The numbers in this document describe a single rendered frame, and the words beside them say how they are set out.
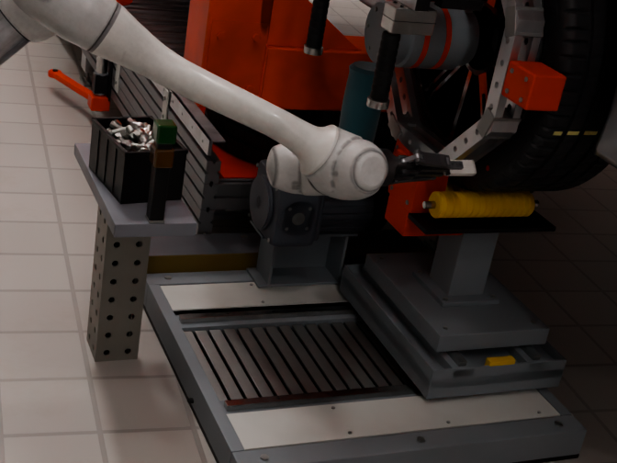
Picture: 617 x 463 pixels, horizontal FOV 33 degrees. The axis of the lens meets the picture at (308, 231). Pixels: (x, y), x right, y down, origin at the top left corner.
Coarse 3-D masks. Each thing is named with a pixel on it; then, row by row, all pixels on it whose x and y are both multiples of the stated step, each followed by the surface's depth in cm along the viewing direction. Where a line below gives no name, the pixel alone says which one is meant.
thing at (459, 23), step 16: (368, 16) 221; (448, 16) 216; (464, 16) 218; (368, 32) 221; (448, 32) 216; (464, 32) 217; (368, 48) 220; (400, 48) 213; (416, 48) 214; (432, 48) 215; (448, 48) 217; (464, 48) 218; (400, 64) 218; (416, 64) 218; (432, 64) 219; (448, 64) 221; (464, 64) 224
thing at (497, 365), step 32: (352, 288) 268; (384, 320) 252; (416, 352) 238; (448, 352) 239; (480, 352) 247; (512, 352) 247; (544, 352) 252; (416, 384) 239; (448, 384) 235; (480, 384) 239; (512, 384) 243; (544, 384) 247
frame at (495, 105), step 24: (504, 0) 200; (528, 0) 200; (528, 24) 197; (504, 48) 201; (528, 48) 201; (408, 72) 246; (504, 72) 201; (408, 96) 244; (504, 96) 203; (408, 120) 241; (480, 120) 208; (504, 120) 205; (408, 144) 236; (432, 144) 234; (456, 144) 217; (480, 144) 211
